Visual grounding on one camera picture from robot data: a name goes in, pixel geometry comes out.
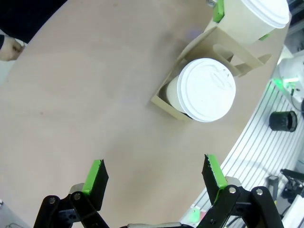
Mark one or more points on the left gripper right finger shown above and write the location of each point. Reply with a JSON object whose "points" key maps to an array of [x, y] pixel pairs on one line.
{"points": [[221, 190]]}

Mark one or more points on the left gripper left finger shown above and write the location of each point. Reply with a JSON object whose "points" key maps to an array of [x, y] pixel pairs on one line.
{"points": [[92, 190]]}

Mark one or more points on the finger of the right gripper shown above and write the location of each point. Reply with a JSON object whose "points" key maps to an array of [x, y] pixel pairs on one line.
{"points": [[219, 10], [264, 37]]}

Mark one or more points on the white paper cup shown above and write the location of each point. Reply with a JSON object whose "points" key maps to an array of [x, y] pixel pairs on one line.
{"points": [[173, 95], [244, 23]]}

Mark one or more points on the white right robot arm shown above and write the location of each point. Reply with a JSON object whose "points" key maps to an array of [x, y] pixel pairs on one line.
{"points": [[291, 71]]}

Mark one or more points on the white plastic cup lid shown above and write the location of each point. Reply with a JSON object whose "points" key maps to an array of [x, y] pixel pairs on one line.
{"points": [[268, 9], [206, 90]]}

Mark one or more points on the brown cardboard cup carrier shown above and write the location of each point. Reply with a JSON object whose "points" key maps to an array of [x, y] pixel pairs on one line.
{"points": [[164, 104]]}

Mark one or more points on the person's right hand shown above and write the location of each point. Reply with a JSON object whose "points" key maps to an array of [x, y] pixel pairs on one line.
{"points": [[8, 51]]}

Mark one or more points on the black clamp device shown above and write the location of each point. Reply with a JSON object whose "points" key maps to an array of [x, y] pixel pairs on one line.
{"points": [[292, 180]]}

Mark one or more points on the black cylindrical pot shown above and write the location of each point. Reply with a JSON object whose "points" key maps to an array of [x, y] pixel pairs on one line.
{"points": [[282, 121]]}

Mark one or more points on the person in dark clothing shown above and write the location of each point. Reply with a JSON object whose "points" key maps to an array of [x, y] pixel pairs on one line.
{"points": [[26, 14]]}

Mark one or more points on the aluminium slotted table frame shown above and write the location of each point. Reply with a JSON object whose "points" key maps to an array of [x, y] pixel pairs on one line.
{"points": [[256, 147]]}

